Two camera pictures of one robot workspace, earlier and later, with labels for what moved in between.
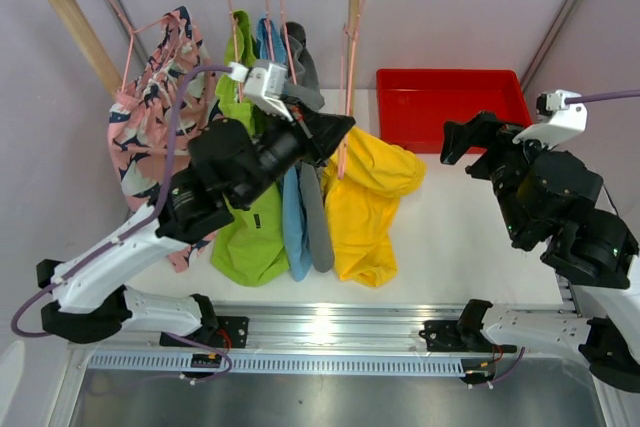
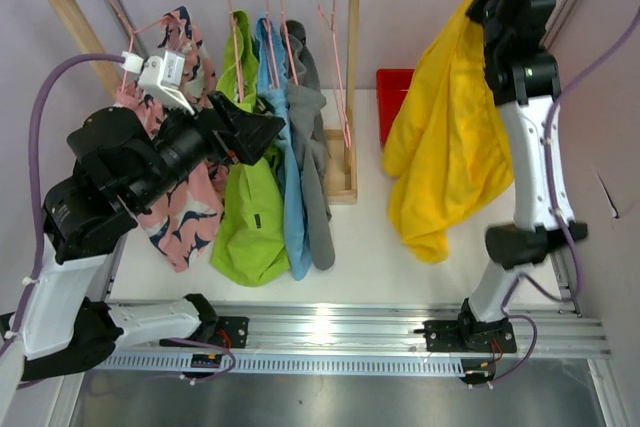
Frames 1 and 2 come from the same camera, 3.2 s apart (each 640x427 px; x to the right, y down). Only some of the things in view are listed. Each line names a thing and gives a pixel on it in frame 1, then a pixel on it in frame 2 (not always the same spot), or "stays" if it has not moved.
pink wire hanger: x=345 y=104 to x=331 y=24
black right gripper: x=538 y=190 to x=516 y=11
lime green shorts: x=258 y=251 stays
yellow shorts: x=364 y=184 to x=447 y=144
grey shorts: x=306 y=90 stays
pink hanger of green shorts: x=234 y=32 stays
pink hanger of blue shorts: x=267 y=18 stays
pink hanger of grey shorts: x=283 y=27 stays
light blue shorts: x=272 y=48 stays
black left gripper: x=321 y=132 to x=247 y=134
